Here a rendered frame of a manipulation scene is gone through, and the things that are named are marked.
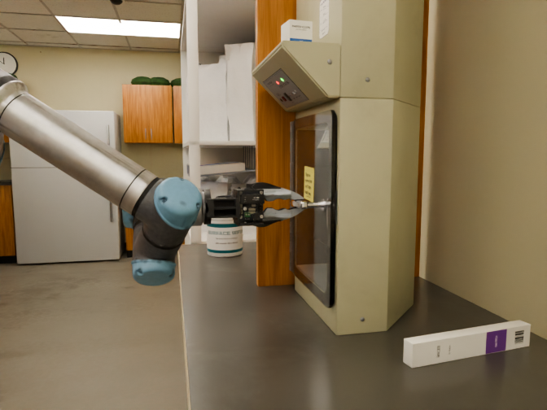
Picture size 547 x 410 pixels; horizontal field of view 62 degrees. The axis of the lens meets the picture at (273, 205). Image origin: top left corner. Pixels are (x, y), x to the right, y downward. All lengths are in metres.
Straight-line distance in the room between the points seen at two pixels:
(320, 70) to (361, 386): 0.56
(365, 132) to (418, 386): 0.46
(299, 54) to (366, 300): 0.50
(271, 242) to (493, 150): 0.60
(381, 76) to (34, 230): 5.37
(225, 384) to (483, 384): 0.41
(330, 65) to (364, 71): 0.07
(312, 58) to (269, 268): 0.62
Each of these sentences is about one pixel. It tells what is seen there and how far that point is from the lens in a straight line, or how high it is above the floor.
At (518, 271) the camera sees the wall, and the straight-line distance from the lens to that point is 1.16.
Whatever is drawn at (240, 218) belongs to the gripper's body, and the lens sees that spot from 0.90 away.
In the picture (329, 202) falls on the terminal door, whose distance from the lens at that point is 0.91.
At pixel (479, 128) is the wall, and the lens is 1.25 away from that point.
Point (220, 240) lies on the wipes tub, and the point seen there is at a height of 1.00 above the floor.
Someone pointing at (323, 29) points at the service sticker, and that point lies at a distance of 1.02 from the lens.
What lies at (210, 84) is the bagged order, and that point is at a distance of 2.27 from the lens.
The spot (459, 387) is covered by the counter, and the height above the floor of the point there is 0.94.
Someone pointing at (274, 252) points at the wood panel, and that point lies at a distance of 1.26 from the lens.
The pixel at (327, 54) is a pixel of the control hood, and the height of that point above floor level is 1.49.
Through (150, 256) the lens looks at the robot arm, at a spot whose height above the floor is 1.13.
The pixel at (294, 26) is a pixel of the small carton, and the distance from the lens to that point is 0.98.
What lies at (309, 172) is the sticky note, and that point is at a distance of 1.03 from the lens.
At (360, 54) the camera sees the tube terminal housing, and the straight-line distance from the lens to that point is 0.92.
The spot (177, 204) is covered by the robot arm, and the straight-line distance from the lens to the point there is 0.71.
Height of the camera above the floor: 1.30
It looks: 6 degrees down
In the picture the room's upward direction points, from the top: straight up
